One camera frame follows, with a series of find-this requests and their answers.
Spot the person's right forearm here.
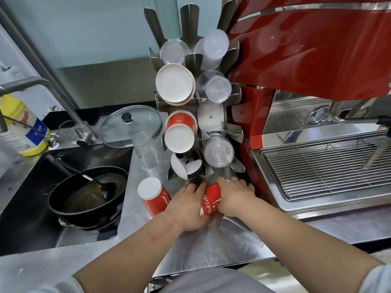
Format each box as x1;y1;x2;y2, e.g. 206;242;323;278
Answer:
238;198;386;293

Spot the clear plastic cup stack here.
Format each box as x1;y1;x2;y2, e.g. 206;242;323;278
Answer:
160;38;192;66
196;70;233;104
132;132;161;171

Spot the wire drip tray grate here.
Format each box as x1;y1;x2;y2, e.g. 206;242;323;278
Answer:
260;133;391;202

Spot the yellow detergent bottle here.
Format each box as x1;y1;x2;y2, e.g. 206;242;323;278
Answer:
0;94;52;157

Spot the stainless steel faucet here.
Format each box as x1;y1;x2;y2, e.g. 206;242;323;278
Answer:
0;76;97;147

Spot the red espresso machine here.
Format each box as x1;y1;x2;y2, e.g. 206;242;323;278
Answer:
227;0;391;214

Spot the person's left forearm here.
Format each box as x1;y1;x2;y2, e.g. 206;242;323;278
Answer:
72;210;185;293

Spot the glass pot lid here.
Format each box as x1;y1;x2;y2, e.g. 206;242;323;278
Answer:
99;105;162;149

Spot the stainless steel sink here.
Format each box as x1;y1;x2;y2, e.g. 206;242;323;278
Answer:
0;143;135;257

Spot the black and white lid stack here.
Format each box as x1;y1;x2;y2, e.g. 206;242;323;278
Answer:
170;149;203;180

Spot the black frying pan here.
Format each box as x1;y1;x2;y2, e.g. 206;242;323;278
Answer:
48;166;129;232

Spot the white wall socket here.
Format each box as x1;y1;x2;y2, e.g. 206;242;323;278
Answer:
0;65;19;80

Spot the frosted plastic cup stack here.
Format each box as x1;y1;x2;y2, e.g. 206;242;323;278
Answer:
194;28;230;71

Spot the person's grey clothing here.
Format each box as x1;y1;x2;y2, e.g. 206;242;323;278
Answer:
46;264;391;293

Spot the person's left hand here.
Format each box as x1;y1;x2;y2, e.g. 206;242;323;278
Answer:
165;183;212;232

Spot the person's right hand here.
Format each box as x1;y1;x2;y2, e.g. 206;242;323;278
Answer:
216;176;260;218

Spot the black ladle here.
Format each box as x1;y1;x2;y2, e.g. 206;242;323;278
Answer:
54;158;117;202

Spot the steel steam wand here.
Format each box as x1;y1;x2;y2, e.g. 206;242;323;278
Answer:
362;140;391;170

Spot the red paper cup stack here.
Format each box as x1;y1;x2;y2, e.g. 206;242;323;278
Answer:
137;177;173;220
164;109;199;152
200;183;222;217

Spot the stainless steel cup dispenser rack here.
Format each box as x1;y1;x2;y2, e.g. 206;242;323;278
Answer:
143;2;247;181

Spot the clear plastic lid stack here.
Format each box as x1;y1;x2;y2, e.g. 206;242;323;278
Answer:
202;132;236;168

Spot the white paper bowl stack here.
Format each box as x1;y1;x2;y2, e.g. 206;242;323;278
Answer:
155;63;196;106

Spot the round pressure gauge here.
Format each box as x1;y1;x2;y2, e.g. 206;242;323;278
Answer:
306;106;332;127

